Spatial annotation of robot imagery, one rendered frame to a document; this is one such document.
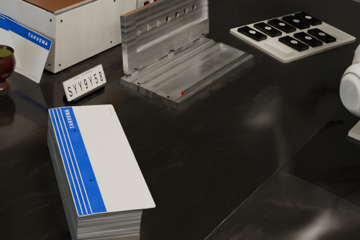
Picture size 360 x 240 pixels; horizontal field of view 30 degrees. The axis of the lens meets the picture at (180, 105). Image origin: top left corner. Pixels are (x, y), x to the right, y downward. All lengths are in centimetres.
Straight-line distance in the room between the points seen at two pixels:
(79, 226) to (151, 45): 82
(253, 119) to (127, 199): 64
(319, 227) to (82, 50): 91
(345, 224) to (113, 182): 54
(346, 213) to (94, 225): 61
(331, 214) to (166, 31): 80
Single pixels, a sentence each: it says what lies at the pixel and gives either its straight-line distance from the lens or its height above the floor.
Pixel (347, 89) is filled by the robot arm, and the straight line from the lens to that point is 178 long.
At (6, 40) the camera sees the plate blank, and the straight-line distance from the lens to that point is 205.
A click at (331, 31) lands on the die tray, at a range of 256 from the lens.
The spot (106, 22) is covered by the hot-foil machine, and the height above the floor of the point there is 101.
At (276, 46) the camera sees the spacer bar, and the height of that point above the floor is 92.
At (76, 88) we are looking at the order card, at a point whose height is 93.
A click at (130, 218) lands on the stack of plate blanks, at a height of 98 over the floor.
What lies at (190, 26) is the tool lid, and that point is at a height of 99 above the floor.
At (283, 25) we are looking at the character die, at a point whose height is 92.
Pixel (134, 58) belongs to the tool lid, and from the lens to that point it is 195.
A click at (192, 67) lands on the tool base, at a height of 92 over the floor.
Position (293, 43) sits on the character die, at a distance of 236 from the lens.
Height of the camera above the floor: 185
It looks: 30 degrees down
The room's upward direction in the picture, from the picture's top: 8 degrees clockwise
